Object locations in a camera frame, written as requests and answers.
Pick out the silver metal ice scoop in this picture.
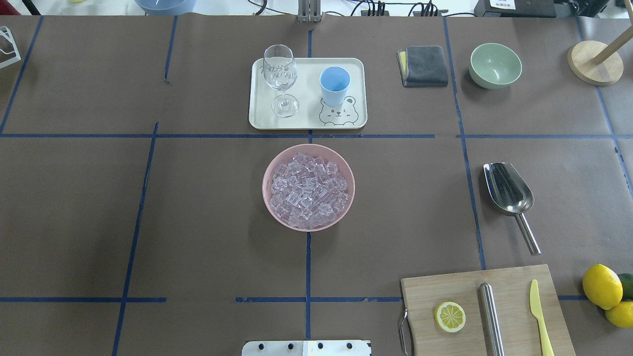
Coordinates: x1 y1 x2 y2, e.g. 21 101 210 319
482 162 541 256

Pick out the pile of clear ice cubes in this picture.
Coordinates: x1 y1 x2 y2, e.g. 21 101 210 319
271 153 348 228

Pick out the light blue cup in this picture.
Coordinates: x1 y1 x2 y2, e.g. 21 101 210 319
319 67 351 107

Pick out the pink bowl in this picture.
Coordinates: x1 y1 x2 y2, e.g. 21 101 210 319
261 143 356 232

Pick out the cream bear tray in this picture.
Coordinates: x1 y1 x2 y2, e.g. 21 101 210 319
249 58 368 130

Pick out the clear wine glass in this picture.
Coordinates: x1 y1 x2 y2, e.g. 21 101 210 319
263 44 299 118

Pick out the grey folded cloth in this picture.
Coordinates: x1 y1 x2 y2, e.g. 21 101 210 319
397 45 448 88

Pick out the lemon half slice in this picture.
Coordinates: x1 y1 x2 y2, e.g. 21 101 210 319
434 301 466 333

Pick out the green bowl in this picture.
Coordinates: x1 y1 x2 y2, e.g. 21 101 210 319
469 43 523 89

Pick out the steel cylinder muddler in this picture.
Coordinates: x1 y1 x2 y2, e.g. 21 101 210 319
478 282 505 356

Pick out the blue basin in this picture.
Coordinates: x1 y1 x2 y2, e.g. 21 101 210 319
135 0 197 16

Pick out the yellow plastic knife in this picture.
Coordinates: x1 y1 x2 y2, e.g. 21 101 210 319
529 279 554 356

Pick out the wooden cutting board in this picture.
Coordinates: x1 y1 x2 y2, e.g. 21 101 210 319
401 265 576 356

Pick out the yellow lemon large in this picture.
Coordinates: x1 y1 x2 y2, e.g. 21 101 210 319
583 264 623 311

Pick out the wooden mug tree stand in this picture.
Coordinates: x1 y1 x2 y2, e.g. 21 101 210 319
567 26 633 86

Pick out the yellow lemon small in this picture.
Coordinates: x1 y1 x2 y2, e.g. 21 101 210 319
604 301 633 328

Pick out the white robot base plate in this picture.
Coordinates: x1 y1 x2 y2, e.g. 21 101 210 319
241 340 372 356

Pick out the white wire rack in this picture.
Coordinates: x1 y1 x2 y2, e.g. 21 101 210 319
0 26 22 68

